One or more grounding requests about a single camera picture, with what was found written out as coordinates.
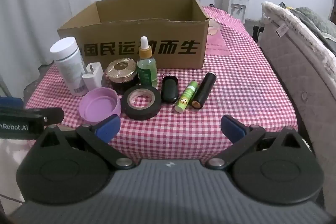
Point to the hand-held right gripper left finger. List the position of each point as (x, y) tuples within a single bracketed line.
[(109, 127)]

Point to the black electrical tape roll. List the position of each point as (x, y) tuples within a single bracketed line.
[(126, 106)]

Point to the grey blanket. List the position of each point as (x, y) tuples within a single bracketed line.
[(312, 22)]

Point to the black key fob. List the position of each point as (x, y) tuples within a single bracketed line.
[(169, 90)]

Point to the green lip balm stick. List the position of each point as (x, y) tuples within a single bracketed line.
[(187, 95)]

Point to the brown cardboard box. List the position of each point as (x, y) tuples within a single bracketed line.
[(118, 37)]

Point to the white charger plug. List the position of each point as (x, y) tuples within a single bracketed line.
[(93, 77)]

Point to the white curtain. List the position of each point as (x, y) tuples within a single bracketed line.
[(39, 3)]

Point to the white water dispenser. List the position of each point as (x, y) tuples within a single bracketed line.
[(236, 6)]

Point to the bed with blankets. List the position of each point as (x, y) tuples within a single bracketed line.
[(288, 27)]

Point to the black cylindrical tube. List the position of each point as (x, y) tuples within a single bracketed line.
[(204, 90)]

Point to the purple plastic lid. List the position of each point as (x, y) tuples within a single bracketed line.
[(98, 106)]

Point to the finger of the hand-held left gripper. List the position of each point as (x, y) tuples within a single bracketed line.
[(11, 102), (39, 113)]

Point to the dark jar with gold lid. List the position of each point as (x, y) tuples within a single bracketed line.
[(121, 69)]

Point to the quilted mattress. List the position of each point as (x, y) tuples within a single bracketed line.
[(291, 64)]

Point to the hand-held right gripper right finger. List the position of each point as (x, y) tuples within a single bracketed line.
[(231, 128)]

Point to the green dropper bottle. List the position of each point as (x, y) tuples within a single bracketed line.
[(147, 69)]

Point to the white plastic bottle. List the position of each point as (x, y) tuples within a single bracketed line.
[(67, 64)]

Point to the black bag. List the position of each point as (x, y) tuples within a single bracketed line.
[(257, 33)]

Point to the pink checkered tablecloth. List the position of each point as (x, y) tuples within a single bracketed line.
[(236, 82)]

